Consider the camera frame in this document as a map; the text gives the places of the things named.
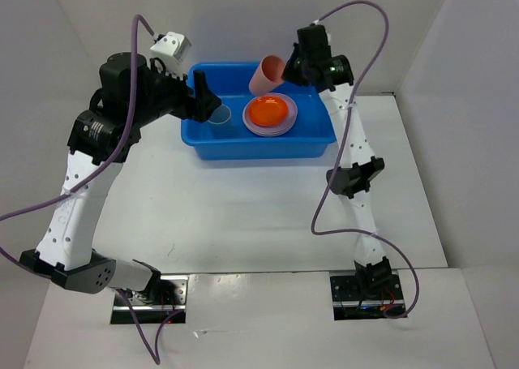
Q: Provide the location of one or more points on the pink plastic cup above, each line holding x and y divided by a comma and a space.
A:
267, 76

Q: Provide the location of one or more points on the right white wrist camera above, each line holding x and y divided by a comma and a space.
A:
319, 23

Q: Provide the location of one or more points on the blue plastic cup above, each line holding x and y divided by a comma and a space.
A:
219, 124

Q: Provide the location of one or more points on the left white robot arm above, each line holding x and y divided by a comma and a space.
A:
134, 92

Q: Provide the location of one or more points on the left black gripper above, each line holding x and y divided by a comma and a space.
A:
200, 106

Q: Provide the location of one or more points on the pink plastic plate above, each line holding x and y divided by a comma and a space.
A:
269, 133

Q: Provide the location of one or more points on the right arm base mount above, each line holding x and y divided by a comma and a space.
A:
349, 303

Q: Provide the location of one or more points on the purple plastic plate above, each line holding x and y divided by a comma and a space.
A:
289, 121

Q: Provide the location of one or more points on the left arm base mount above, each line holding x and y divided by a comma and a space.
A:
170, 302

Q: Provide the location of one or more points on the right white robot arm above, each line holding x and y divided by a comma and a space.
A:
356, 167

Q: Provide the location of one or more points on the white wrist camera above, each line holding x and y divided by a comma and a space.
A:
171, 49
319, 23

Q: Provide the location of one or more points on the orange plastic plate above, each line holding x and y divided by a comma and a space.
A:
267, 111

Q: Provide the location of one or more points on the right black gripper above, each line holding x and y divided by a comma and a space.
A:
289, 74

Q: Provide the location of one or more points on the blue plastic bin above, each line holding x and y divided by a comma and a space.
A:
309, 137

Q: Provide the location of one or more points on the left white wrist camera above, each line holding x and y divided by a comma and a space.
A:
171, 49

